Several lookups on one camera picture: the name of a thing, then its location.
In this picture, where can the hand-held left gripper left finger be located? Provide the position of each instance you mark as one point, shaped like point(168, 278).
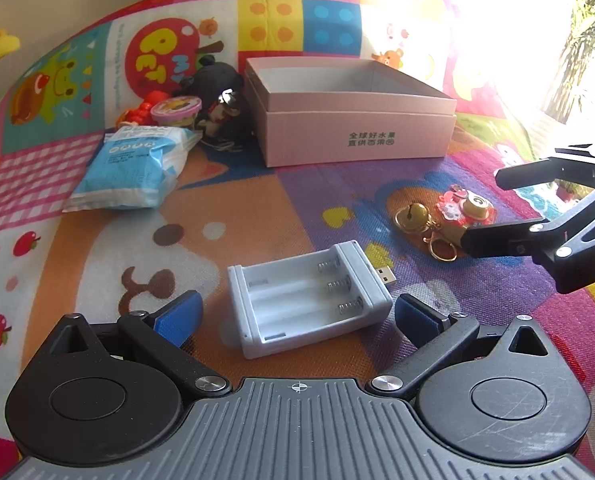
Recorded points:
point(180, 317)

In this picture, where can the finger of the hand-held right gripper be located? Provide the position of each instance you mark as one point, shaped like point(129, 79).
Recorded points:
point(497, 240)
point(527, 170)

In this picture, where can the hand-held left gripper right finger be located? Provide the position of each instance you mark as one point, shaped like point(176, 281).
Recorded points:
point(412, 317)

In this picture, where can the white battery charger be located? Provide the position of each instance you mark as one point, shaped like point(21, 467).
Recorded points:
point(302, 305)

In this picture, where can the blue tissue packet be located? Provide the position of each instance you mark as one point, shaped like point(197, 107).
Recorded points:
point(122, 170)

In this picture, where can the pink cardboard box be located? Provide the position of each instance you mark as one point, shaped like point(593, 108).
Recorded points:
point(357, 130)

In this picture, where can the pink toy dessert cup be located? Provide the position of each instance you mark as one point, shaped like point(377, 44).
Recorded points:
point(177, 110)

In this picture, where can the red hooded figurine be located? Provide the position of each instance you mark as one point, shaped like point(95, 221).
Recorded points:
point(153, 99)

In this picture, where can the black plush toy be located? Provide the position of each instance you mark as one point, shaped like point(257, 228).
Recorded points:
point(212, 77)

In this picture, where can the colourful cartoon play mat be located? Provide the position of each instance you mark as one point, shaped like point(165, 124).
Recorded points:
point(77, 270)

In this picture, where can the green potted plant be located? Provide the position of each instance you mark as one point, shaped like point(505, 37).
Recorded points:
point(587, 35)

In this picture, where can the small orange toy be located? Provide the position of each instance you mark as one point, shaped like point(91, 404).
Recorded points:
point(127, 117)

